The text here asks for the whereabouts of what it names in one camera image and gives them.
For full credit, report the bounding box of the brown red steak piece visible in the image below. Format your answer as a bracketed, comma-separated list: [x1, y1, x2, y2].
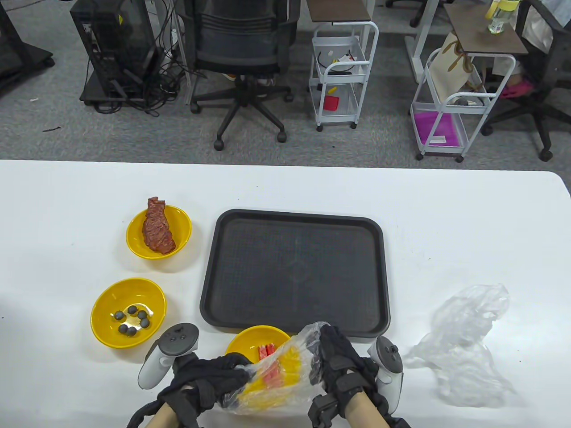
[142, 197, 177, 255]

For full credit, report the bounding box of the yellow bowl with meat slab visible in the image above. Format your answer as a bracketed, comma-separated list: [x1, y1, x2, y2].
[403, 332, 518, 408]

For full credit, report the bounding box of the group of dark grey balls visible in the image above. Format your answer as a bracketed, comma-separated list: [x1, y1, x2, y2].
[112, 305, 154, 336]

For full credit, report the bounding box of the person's left hand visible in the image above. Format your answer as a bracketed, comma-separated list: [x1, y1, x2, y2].
[157, 352, 252, 415]

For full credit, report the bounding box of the white utility cart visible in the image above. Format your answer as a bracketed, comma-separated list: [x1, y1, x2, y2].
[410, 47, 517, 162]
[309, 20, 380, 132]

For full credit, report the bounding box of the beige tote bag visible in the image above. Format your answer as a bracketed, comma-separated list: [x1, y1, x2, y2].
[427, 32, 486, 102]

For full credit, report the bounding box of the black mesh office chair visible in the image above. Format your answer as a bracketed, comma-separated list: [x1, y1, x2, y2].
[176, 0, 300, 151]
[481, 0, 571, 162]

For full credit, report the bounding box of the white desk leg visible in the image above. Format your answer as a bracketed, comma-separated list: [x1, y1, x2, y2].
[405, 0, 443, 84]

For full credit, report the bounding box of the person's right forearm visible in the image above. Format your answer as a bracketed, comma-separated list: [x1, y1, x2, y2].
[343, 392, 393, 428]

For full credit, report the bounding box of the tangle of black cables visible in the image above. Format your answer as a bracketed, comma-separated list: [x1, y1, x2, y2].
[143, 0, 208, 116]

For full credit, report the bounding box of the black stand base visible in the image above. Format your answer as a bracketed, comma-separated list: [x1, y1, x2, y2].
[0, 0, 55, 96]

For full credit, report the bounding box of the brown side table top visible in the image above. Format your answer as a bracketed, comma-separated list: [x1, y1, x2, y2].
[306, 0, 372, 23]
[444, 2, 529, 56]

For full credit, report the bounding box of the person's left forearm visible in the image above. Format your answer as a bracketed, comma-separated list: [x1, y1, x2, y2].
[149, 401, 188, 428]

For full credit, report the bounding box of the black computer tower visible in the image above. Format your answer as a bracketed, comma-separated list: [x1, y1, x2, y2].
[70, 0, 157, 96]

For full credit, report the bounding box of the grey white handheld controller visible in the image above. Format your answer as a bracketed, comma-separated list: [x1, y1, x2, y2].
[367, 335, 405, 413]
[137, 323, 200, 390]

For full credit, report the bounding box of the person's right hand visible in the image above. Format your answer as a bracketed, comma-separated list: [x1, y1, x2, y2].
[308, 325, 384, 402]

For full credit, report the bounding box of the red white crab stick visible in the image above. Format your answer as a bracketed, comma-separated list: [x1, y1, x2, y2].
[258, 344, 281, 388]
[265, 343, 286, 387]

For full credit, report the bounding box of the yellow plastic bowl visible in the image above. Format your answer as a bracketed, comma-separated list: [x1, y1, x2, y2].
[224, 325, 313, 413]
[91, 278, 167, 349]
[126, 205, 192, 260]

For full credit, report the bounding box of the black platform base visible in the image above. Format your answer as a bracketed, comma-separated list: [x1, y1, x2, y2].
[80, 71, 150, 107]

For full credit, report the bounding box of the black chair base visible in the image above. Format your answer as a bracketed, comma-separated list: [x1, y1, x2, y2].
[386, 0, 429, 27]

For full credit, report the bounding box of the black plastic tray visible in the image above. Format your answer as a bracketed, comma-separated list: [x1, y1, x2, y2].
[199, 209, 391, 343]

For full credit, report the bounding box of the yellow bowl with red sticks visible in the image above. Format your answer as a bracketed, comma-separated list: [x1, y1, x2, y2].
[217, 322, 333, 416]

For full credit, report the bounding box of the purple tray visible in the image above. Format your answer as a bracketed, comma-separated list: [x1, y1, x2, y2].
[411, 111, 467, 148]

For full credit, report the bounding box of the clear bottle with yellow lid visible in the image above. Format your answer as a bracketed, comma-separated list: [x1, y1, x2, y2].
[485, 0, 520, 35]

